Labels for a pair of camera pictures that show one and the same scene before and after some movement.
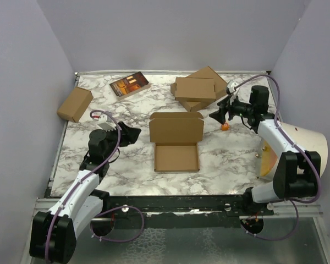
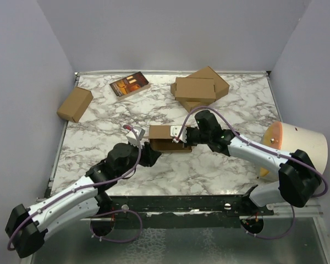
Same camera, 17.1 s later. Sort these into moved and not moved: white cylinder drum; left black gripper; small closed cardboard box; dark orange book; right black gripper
Moved: left black gripper; right black gripper
Not moved: dark orange book; white cylinder drum; small closed cardboard box
